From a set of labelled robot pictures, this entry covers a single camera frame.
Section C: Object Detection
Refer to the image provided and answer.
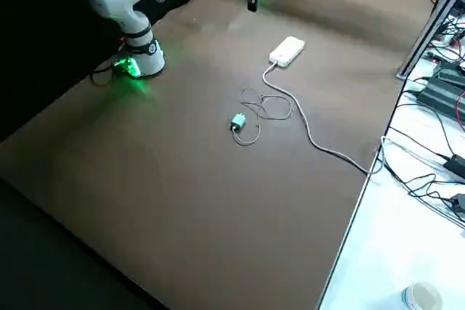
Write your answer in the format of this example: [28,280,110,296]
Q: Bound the white paper cup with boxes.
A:
[401,281,444,310]

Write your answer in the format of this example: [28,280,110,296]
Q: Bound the teal phone charger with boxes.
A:
[229,113,246,133]

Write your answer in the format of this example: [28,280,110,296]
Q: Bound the aluminium frame post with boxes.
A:
[395,0,465,79]

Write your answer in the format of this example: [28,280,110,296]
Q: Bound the small black power supply box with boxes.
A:
[431,60,465,88]

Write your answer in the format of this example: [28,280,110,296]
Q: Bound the black foot cable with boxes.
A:
[89,60,126,88]

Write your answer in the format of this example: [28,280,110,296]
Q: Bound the small black power adapter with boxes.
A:
[449,193,465,213]

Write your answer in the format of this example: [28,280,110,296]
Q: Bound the black desk cable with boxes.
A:
[377,135,465,224]
[394,102,457,155]
[385,125,448,160]

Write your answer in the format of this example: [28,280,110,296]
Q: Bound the thick white power strip cable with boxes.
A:
[262,62,383,175]

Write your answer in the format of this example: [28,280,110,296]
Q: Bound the red cable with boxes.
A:
[453,90,465,126]

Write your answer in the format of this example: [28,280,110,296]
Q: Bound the large black power supply box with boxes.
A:
[416,76,465,122]

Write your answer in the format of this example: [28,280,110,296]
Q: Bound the thin white charger cable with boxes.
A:
[232,88,294,146]

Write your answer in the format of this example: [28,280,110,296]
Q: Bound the white power strip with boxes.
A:
[268,36,305,68]

